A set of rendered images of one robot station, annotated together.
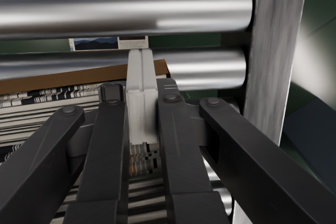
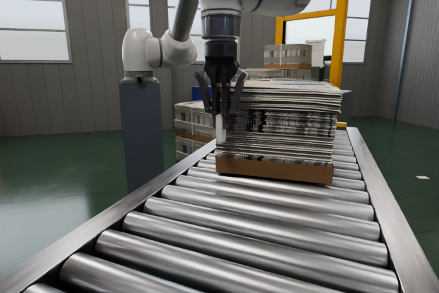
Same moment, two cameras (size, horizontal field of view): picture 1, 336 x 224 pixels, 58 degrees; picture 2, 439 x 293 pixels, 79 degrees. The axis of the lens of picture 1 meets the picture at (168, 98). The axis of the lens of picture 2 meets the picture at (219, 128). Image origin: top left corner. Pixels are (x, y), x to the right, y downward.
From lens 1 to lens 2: 0.56 m
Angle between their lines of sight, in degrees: 52
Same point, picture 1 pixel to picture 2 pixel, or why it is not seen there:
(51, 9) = (248, 188)
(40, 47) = not seen: outside the picture
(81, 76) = (245, 167)
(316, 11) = not seen: outside the picture
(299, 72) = not seen: hidden behind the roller
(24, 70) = (269, 182)
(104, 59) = (238, 181)
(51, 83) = (255, 164)
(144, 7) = (214, 183)
